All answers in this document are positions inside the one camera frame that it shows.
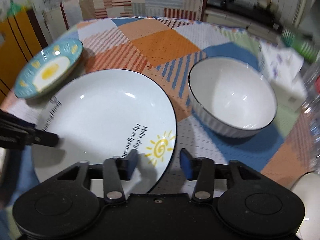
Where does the red label water bottle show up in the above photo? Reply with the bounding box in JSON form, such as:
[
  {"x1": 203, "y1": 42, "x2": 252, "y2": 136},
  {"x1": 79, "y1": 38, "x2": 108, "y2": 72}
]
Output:
[{"x1": 302, "y1": 61, "x2": 319, "y2": 174}]

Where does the wooden chair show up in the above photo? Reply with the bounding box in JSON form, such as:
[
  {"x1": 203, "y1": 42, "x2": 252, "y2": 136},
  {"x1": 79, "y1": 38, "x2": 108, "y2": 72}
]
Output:
[{"x1": 0, "y1": 9, "x2": 48, "y2": 101}]

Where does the blue fried egg plate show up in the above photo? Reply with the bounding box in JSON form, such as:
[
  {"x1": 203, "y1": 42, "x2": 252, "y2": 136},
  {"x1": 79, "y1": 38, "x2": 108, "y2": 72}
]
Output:
[{"x1": 13, "y1": 38, "x2": 84, "y2": 99}]

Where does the white tissue pack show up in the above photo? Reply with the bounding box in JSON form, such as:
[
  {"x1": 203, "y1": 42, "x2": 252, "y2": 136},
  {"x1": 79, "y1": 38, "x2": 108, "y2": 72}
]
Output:
[{"x1": 258, "y1": 42, "x2": 307, "y2": 112}]

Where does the striped counter cloth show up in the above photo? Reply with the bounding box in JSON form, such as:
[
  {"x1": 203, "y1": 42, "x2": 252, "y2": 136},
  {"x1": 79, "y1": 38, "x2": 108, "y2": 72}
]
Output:
[{"x1": 78, "y1": 0, "x2": 203, "y2": 21}]

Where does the pink bunny carrot plate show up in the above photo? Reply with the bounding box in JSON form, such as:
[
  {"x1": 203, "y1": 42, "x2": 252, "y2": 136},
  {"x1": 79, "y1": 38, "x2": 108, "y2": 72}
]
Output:
[{"x1": 4, "y1": 100, "x2": 40, "y2": 124}]

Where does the white sun plate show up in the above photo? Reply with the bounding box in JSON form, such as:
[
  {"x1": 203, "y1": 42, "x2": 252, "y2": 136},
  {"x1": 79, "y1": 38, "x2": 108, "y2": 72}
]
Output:
[{"x1": 31, "y1": 69, "x2": 177, "y2": 194}]

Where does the black gas stove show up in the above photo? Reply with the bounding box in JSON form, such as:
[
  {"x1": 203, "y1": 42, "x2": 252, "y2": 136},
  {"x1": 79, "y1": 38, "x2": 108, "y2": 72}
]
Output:
[{"x1": 206, "y1": 0, "x2": 283, "y2": 33}]

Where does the green plastic basket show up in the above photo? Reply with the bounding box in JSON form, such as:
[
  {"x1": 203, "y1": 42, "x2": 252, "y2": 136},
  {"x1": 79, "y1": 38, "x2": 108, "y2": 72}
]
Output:
[{"x1": 281, "y1": 27, "x2": 319, "y2": 63}]

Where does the white ribbed bowl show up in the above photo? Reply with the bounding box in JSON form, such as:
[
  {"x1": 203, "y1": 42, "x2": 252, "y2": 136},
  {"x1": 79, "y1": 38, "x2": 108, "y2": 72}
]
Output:
[
  {"x1": 188, "y1": 57, "x2": 278, "y2": 139},
  {"x1": 291, "y1": 172, "x2": 320, "y2": 239}
]

